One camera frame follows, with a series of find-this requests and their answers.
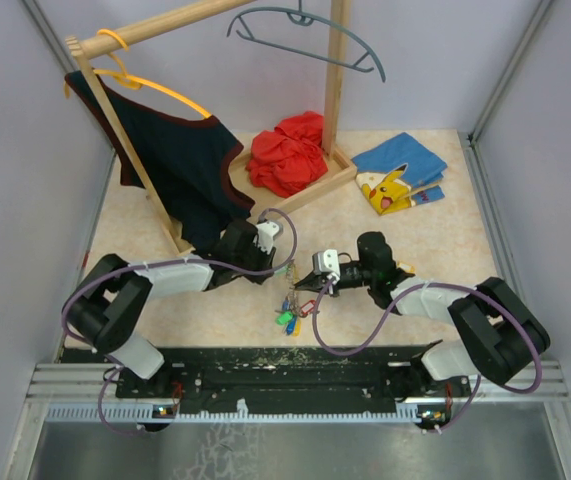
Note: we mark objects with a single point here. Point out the blue key tag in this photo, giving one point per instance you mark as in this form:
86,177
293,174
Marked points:
293,327

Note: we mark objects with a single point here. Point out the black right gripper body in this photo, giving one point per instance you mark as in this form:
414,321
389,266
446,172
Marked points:
356,276

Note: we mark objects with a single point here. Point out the white slotted cable duct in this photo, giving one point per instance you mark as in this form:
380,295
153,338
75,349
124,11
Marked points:
158,414

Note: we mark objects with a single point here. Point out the blue pikachu cloth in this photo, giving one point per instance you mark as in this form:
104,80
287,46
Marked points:
399,174

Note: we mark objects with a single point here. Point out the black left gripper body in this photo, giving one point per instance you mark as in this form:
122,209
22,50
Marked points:
255,260

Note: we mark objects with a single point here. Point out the green key tag on ring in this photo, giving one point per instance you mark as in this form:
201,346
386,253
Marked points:
284,318

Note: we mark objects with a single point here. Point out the small yellow tag key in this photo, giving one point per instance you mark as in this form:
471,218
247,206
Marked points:
406,268

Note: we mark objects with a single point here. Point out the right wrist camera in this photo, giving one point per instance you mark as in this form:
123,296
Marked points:
326,264

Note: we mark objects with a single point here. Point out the grey-blue clothes hanger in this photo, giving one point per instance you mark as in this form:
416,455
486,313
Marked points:
294,28

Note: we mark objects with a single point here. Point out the wooden clothes rack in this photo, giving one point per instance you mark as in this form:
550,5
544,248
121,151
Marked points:
87,83

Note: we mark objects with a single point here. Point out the steel key organizer yellow handle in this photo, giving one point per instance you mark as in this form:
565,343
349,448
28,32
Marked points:
291,301

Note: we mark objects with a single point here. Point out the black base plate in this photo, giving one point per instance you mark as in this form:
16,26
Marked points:
280,380

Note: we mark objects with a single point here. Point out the red crumpled cloth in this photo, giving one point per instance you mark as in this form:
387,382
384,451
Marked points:
289,158

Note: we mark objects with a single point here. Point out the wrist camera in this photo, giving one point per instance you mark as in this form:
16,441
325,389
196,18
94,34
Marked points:
267,233
326,264

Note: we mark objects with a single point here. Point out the red key tag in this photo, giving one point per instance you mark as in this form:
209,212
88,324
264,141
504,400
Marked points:
307,308

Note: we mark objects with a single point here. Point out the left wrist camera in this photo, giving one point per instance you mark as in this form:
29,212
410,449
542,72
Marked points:
267,233

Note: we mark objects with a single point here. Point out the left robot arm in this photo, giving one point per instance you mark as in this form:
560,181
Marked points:
105,308

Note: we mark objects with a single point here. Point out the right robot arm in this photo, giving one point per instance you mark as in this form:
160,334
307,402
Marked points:
498,335

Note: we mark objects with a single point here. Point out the dark navy tank top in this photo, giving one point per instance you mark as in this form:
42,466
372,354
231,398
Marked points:
188,164

